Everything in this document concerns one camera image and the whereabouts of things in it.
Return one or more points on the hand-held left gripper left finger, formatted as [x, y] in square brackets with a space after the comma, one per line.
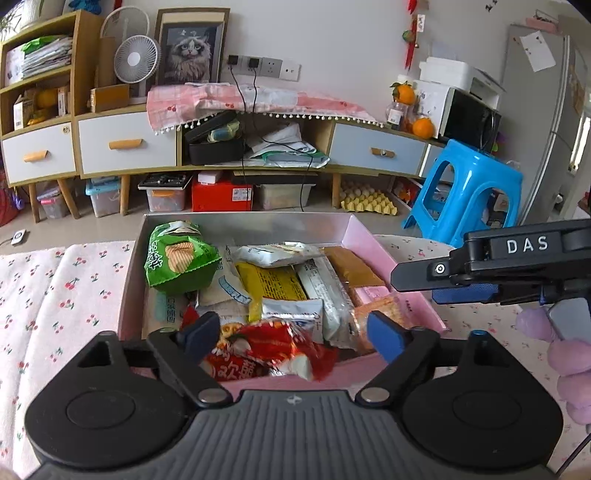
[203, 334]

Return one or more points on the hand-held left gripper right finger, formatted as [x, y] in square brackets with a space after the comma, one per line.
[385, 337]

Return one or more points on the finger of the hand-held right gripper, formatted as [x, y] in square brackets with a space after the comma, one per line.
[461, 294]
[415, 277]

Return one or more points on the yellow orange biscuit packet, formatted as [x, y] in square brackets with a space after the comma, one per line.
[231, 331]

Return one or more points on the pink wafer packet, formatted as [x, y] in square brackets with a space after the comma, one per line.
[378, 300]

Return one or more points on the long silver snack packet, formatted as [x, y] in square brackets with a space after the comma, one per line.
[332, 300]

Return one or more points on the brown snack packet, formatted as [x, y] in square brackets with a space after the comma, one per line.
[351, 267]

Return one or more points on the green chips packet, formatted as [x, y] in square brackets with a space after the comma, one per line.
[180, 258]

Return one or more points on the yellow snack packet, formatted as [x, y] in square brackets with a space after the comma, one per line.
[272, 281]

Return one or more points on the clear-edged snack packet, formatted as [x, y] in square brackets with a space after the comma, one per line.
[291, 314]

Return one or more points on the white silver snack packet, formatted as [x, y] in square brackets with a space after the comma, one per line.
[272, 254]

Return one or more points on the pink cardboard box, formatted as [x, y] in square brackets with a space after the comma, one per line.
[277, 228]

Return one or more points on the person's right hand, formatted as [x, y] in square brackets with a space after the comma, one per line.
[572, 364]

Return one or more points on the yellow egg tray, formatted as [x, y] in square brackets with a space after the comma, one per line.
[369, 203]

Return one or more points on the blue plastic stool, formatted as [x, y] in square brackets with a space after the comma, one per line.
[475, 161]

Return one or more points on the narrow pale blue drawer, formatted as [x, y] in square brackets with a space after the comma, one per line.
[431, 161]

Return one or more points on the grey refrigerator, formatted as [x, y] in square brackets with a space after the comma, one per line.
[531, 138]

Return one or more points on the clear storage box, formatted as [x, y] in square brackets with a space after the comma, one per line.
[166, 201]
[53, 207]
[281, 198]

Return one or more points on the red box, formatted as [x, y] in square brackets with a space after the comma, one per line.
[221, 196]

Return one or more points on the orange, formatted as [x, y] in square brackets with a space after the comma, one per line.
[405, 94]
[422, 128]

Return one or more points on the microwave oven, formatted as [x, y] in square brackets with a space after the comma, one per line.
[471, 120]

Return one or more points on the cherry print tablecloth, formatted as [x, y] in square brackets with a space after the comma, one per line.
[55, 300]

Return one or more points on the black keyboard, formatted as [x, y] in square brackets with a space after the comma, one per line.
[164, 181]

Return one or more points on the glass jar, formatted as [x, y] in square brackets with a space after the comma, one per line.
[396, 115]

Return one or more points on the blue lidded storage box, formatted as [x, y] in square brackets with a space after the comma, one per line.
[104, 201]

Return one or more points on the black box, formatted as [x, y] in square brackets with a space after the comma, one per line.
[217, 152]

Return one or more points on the white drawer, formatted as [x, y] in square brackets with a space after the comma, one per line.
[157, 157]
[55, 147]

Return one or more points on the loose papers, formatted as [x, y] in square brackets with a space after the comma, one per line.
[281, 138]

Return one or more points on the white printer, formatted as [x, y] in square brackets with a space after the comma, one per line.
[452, 74]

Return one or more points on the paper note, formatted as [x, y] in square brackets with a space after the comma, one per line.
[535, 50]

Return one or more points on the small white device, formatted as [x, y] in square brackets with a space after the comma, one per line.
[19, 237]

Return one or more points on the pink cloth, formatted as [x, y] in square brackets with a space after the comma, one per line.
[300, 101]

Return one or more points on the red hanging ornament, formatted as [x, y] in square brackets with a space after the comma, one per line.
[408, 36]

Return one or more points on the small white desk fan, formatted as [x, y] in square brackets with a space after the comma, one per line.
[136, 60]

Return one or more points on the framed cat picture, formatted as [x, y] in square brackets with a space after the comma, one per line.
[191, 50]

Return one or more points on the small white carton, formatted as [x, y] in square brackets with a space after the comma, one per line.
[23, 113]

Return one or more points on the wooden cabinet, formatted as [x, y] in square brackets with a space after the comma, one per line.
[90, 55]

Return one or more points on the stack of papers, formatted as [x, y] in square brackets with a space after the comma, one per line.
[46, 57]

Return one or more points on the large white fan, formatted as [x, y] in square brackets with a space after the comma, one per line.
[115, 23]

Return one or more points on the wall socket strip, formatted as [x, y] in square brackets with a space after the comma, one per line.
[286, 69]

